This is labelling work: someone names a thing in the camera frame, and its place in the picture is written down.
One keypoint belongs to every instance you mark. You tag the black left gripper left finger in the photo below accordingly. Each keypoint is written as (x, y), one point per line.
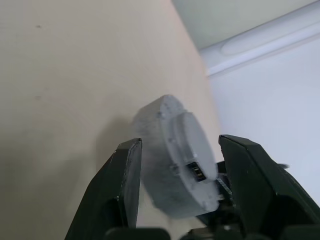
(107, 187)

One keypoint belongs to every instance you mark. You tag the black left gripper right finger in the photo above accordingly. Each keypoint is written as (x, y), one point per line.
(262, 187)

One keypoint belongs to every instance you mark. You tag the round grey motor housing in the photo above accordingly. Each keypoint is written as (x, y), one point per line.
(185, 140)

